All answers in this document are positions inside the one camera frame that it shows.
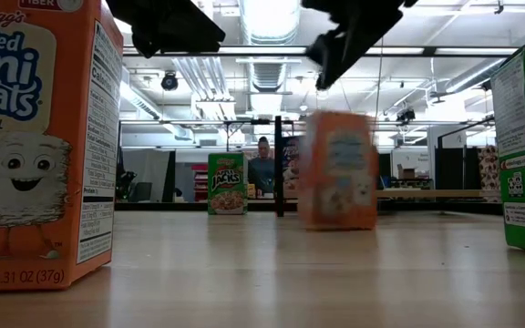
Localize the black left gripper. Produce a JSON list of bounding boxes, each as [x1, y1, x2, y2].
[[105, 0, 226, 58]]

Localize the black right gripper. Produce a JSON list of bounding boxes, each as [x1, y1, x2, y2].
[[301, 0, 421, 90]]

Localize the orange Mini Wheats cereal box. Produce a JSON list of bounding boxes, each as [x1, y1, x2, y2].
[[0, 0, 125, 292], [298, 110, 380, 231]]

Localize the red storage shelf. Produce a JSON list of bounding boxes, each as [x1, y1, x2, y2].
[[191, 163, 210, 202]]

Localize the LED light bar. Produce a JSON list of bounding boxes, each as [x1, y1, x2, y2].
[[122, 44, 521, 58]]

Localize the person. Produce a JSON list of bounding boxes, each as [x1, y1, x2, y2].
[[247, 135, 276, 195]]

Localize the black divider panel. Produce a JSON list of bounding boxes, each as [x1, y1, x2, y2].
[[435, 146, 478, 190]]

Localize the brown patterned curtain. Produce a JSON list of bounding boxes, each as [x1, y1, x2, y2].
[[477, 145, 500, 204]]

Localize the silver ceiling ventilation duct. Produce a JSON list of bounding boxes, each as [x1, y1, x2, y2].
[[237, 0, 303, 118]]

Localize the black background station frame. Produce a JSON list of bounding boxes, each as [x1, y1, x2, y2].
[[119, 118, 300, 204]]

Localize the black aluminium rig frame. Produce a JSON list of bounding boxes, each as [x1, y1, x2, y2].
[[114, 200, 503, 216]]

